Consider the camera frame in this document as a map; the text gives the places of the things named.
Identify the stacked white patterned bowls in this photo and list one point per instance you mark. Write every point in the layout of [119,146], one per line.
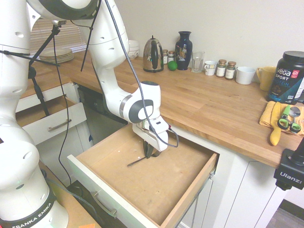
[133,48]

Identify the window blinds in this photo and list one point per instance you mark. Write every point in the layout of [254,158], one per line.
[69,35]

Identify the wide white cup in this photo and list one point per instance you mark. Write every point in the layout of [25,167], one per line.
[245,76]

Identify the stack of cream plates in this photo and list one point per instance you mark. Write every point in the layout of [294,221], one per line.
[59,57]

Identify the large open wooden drawer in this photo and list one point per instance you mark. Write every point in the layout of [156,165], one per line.
[154,180]

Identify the dark blue painted vase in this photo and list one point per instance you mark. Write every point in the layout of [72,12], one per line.
[183,52]

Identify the white kitchen cabinet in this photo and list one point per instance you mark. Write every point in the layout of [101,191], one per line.
[237,190]

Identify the black boom tripod stand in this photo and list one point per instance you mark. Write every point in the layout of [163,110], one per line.
[40,95]

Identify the orange sticker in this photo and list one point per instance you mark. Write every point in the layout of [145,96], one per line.
[87,225]

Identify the yellow mug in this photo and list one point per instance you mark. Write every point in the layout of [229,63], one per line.
[267,78]

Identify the black Vega protein tub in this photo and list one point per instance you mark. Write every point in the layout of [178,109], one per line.
[285,78]

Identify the yellow sheathed knife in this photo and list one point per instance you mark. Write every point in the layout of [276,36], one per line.
[275,128]

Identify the brown lid spice jar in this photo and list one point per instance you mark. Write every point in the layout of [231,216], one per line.
[221,69]
[230,71]

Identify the yellow cloth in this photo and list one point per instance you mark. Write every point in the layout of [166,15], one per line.
[266,116]

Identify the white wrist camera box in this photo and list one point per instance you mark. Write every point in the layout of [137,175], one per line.
[158,124]

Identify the black Ulanzi camera mount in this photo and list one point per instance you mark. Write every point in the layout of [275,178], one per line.
[288,171]

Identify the black steel dishwasher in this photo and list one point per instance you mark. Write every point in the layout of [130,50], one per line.
[95,118]

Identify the silver camera on stand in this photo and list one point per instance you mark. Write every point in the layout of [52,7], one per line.
[59,22]

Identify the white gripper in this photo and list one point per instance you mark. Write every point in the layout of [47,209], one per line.
[147,137]

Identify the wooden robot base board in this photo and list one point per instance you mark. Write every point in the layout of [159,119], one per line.
[69,202]

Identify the clear faceted drinking glass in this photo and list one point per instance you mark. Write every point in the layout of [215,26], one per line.
[198,62]

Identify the small open white drawer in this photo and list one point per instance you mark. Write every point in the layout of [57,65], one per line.
[59,118]

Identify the silver metal fork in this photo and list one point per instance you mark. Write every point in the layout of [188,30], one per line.
[135,162]

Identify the green lime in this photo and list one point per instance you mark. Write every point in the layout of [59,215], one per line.
[172,66]

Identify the small clear spice jar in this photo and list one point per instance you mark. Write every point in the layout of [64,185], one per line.
[171,56]
[165,57]

